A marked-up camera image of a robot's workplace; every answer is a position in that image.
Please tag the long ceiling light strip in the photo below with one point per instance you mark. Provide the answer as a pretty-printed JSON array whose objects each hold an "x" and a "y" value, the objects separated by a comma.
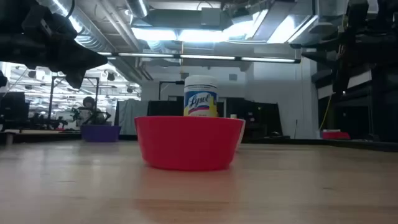
[{"x": 205, "y": 57}]

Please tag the black office partition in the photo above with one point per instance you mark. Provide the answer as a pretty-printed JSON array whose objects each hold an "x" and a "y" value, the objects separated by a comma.
[{"x": 164, "y": 108}]

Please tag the black computer monitor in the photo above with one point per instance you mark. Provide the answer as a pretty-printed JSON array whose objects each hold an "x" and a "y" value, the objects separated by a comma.
[{"x": 12, "y": 107}]

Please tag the Lysol wipes canister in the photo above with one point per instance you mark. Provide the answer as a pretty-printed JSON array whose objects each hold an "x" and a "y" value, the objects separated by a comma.
[{"x": 200, "y": 96}]

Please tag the person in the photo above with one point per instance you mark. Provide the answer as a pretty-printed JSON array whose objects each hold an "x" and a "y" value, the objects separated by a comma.
[{"x": 90, "y": 104}]

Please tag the purple plastic bowl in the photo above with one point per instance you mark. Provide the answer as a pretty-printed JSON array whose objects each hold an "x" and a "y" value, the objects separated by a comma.
[{"x": 100, "y": 133}]

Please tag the grey cloth cover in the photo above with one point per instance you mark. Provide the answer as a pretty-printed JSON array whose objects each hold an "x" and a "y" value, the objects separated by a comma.
[{"x": 130, "y": 115}]

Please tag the black background robot arm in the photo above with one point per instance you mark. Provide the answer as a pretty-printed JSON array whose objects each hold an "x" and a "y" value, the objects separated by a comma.
[{"x": 93, "y": 116}]

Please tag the thin black monitor frame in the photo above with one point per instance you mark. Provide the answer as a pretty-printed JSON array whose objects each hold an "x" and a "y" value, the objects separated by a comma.
[{"x": 169, "y": 82}]

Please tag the red box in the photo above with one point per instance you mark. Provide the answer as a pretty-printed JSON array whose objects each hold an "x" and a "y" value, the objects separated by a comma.
[{"x": 335, "y": 135}]

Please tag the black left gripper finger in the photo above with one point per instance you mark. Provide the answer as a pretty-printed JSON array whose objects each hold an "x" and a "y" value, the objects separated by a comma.
[
  {"x": 75, "y": 79},
  {"x": 91, "y": 59}
]

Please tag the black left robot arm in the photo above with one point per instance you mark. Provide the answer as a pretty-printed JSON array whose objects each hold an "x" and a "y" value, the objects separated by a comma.
[{"x": 18, "y": 12}]

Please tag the white plastic bowl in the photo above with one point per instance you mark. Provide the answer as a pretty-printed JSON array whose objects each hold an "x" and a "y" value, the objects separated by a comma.
[{"x": 241, "y": 133}]

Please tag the black metal frame stand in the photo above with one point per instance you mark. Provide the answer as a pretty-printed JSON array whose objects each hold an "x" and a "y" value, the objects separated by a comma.
[{"x": 51, "y": 99}]

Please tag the silver ventilation duct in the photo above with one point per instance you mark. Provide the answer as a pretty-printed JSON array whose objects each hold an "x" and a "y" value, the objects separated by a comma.
[{"x": 90, "y": 31}]

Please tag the red plastic bowl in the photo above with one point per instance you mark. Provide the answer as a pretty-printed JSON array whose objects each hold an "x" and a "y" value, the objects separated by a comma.
[{"x": 186, "y": 143}]

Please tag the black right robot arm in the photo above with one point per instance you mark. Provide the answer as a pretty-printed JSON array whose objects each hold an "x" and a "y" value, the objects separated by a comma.
[{"x": 367, "y": 37}]

